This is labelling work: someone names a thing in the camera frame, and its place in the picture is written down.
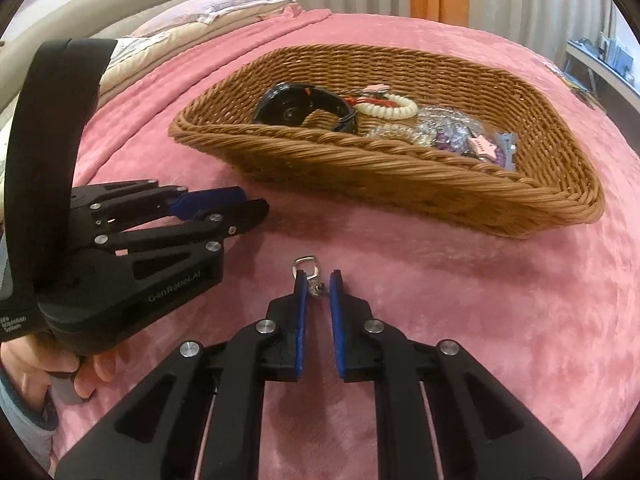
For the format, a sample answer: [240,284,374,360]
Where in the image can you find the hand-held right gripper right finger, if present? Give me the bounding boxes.
[329,269,583,480]

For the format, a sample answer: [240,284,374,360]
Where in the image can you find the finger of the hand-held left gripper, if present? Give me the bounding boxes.
[70,179,247,225]
[94,198,271,282]

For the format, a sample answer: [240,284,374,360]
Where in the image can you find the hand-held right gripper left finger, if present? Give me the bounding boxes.
[55,269,308,480]

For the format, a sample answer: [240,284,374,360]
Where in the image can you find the silver keychain clasp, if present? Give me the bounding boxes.
[291,256,327,297]

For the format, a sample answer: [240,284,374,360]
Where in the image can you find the black wristwatch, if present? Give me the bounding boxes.
[254,83,360,134]

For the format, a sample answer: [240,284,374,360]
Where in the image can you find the brown wicker basket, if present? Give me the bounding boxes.
[168,46,606,238]

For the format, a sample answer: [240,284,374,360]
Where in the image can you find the red cord bracelet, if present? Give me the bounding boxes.
[345,91,397,109]

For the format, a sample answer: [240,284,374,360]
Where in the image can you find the cream spiral hair tie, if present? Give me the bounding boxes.
[355,94,418,121]

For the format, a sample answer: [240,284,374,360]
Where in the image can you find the purple spiral hair tie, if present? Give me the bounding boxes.
[431,130,470,155]

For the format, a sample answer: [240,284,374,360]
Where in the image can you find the pink star hair clip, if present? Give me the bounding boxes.
[466,132,502,159]

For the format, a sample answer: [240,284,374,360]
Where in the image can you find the blue-grey hair clip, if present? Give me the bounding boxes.
[492,132,519,167]

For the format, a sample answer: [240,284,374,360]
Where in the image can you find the person's left forearm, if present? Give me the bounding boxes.
[0,365,60,471]

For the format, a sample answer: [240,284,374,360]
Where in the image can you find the person's left hand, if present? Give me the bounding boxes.
[0,332,121,406]

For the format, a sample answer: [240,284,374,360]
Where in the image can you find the pink fleece blanket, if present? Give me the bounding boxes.
[50,9,640,480]

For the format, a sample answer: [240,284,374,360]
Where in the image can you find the white floral pillow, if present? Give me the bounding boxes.
[99,31,172,88]

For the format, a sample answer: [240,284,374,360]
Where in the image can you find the lavender pillow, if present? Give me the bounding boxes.
[131,0,297,38]

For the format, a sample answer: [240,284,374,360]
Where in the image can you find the beige padded headboard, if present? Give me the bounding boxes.
[0,0,223,61]

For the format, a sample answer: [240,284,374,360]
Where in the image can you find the colourful booklets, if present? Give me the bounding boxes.
[540,57,601,111]

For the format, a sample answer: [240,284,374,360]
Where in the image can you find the white desk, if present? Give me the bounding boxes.
[565,37,640,128]

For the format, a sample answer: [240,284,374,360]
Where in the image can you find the row of books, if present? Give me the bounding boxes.
[580,31,637,81]

